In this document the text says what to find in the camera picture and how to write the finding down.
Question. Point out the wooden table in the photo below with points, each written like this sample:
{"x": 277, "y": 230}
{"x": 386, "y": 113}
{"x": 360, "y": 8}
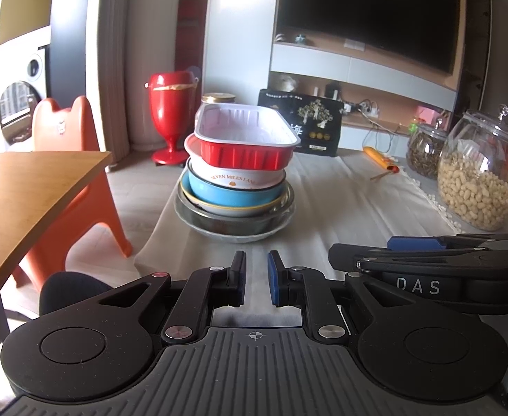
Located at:
{"x": 32, "y": 199}

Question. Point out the white power strip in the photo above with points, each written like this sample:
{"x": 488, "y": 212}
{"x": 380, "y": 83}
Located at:
{"x": 366, "y": 108}

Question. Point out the white washing machine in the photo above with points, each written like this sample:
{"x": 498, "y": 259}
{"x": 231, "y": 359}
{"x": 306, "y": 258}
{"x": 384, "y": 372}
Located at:
{"x": 32, "y": 69}

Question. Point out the black television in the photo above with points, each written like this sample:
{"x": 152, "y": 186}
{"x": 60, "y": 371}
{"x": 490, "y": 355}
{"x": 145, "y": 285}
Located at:
{"x": 366, "y": 13}

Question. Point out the pink box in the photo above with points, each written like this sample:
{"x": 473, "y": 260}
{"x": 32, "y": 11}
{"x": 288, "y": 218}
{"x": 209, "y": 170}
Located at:
{"x": 427, "y": 115}

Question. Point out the black snack bag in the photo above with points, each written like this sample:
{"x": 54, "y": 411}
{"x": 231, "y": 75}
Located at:
{"x": 314, "y": 121}

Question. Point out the white wooden television cabinet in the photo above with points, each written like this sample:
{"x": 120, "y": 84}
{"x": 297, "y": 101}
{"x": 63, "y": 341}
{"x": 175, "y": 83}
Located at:
{"x": 306, "y": 58}

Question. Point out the orange chopstick case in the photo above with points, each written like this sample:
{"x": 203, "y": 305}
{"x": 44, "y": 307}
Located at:
{"x": 377, "y": 157}

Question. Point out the blue enamel bowl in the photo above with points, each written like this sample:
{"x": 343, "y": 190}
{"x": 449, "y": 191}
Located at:
{"x": 219, "y": 195}

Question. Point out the grey curtain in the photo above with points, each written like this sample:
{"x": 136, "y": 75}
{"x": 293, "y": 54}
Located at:
{"x": 111, "y": 52}

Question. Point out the white shelf ornament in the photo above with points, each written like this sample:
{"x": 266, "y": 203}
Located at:
{"x": 286, "y": 83}

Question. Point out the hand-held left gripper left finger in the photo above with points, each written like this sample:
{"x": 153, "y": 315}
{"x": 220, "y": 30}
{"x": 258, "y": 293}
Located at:
{"x": 239, "y": 277}

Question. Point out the large glass jar of peanuts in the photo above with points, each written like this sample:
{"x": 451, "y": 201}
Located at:
{"x": 475, "y": 186}

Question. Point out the red foil tray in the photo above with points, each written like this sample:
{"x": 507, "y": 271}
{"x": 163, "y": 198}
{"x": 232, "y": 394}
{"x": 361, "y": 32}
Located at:
{"x": 245, "y": 138}

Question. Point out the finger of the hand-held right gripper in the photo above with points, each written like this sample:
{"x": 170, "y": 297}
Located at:
{"x": 414, "y": 243}
{"x": 410, "y": 262}

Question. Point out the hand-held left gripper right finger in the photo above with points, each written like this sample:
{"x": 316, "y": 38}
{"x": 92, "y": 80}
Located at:
{"x": 275, "y": 277}

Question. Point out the stainless steel bowl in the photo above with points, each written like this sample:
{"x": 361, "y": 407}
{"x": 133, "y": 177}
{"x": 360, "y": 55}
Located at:
{"x": 210, "y": 224}

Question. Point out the beige fringed tablecloth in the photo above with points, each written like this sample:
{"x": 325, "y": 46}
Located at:
{"x": 345, "y": 208}

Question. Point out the small green figurine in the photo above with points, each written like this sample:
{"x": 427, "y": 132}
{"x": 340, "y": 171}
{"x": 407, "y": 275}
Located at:
{"x": 300, "y": 38}

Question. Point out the dark blue stool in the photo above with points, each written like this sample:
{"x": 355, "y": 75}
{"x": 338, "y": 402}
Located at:
{"x": 72, "y": 290}

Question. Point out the glass jar with gold lid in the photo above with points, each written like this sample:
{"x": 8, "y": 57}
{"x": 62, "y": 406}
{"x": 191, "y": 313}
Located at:
{"x": 218, "y": 97}

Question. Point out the white column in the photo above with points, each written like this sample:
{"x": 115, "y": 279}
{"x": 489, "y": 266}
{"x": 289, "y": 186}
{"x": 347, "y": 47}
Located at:
{"x": 236, "y": 30}

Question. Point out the red pedestal bin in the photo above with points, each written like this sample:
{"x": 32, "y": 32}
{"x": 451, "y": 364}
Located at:
{"x": 171, "y": 108}

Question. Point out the glass jar of sunflower seeds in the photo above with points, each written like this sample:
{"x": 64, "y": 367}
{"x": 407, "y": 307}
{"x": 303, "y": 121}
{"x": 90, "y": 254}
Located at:
{"x": 425, "y": 154}

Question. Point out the white tall printed bowl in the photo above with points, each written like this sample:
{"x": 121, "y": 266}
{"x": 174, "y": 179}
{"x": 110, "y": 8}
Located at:
{"x": 236, "y": 177}

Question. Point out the yellow wall cabinet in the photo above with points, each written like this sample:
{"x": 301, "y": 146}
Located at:
{"x": 24, "y": 4}

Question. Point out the orange plastic chair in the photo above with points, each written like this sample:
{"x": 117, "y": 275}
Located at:
{"x": 76, "y": 160}

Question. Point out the white bowl with yellow rim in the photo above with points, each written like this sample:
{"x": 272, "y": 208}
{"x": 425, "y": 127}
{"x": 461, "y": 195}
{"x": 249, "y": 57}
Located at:
{"x": 236, "y": 211}

